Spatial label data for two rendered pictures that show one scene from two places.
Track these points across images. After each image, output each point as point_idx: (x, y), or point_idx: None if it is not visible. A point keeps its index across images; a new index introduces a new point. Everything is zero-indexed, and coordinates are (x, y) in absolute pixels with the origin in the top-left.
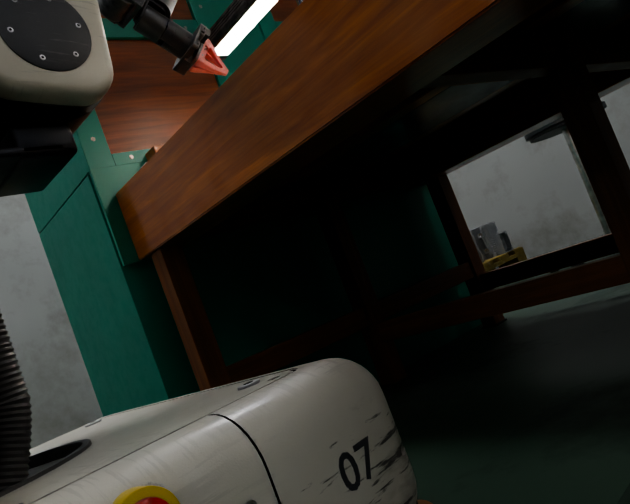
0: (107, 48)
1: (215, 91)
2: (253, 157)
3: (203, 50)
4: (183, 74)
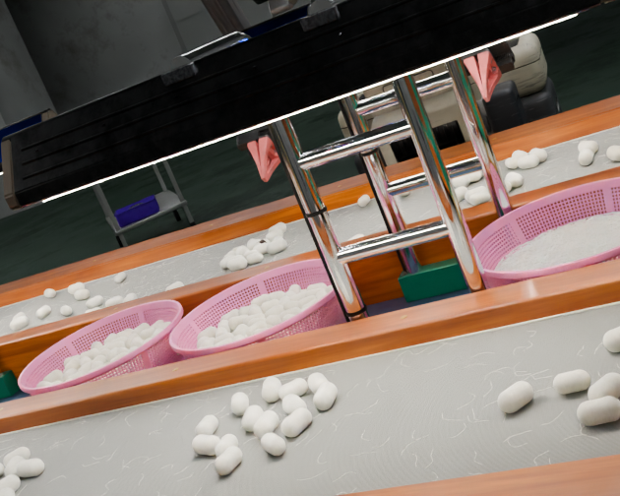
0: (385, 160)
1: (460, 144)
2: None
3: (470, 74)
4: (511, 69)
